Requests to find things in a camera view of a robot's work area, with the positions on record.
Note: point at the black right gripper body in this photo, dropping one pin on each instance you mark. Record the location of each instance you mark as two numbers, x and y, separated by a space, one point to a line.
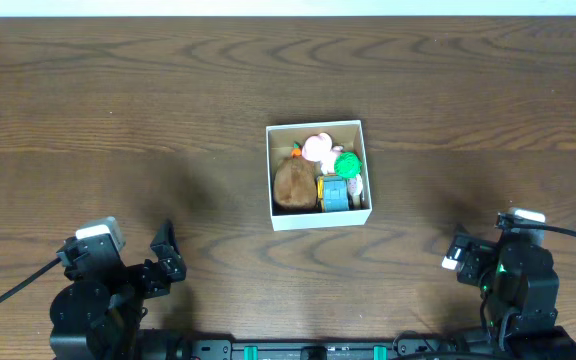
478 264

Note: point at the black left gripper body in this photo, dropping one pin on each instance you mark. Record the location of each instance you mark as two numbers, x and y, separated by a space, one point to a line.
153 273

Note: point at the pig face rattle drum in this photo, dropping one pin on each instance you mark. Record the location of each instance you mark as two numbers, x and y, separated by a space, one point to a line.
355 189

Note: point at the brown plush capybara toy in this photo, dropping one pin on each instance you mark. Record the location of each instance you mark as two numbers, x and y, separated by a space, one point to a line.
294 185

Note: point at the yellow grey toy truck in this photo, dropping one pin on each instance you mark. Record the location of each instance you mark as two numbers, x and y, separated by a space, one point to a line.
332 193

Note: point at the green round toy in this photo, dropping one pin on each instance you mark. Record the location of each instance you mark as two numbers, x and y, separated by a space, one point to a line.
347 165

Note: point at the white pink plush duck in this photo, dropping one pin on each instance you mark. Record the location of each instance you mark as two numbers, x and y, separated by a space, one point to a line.
320 149

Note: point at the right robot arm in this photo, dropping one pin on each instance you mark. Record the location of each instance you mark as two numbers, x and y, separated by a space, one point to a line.
519 289

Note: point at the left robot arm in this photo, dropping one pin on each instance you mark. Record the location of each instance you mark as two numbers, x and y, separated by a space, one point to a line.
98 315

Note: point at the white cardboard box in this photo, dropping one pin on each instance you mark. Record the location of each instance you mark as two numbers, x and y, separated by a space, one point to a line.
279 142

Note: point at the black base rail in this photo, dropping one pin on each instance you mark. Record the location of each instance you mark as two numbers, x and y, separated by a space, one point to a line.
318 351

